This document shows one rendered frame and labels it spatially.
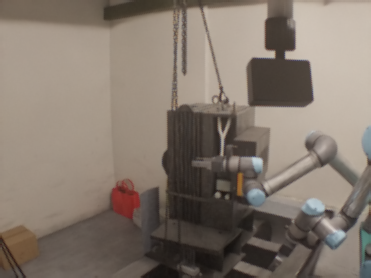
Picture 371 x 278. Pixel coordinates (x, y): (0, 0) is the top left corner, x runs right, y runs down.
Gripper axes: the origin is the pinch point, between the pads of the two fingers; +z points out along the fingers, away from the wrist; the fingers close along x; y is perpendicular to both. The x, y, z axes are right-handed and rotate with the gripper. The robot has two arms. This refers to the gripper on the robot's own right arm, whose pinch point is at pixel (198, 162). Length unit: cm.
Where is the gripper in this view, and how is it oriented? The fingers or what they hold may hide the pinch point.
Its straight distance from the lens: 154.5
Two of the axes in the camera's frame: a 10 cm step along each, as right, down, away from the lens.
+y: 0.2, 9.8, 1.8
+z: -9.5, -0.4, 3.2
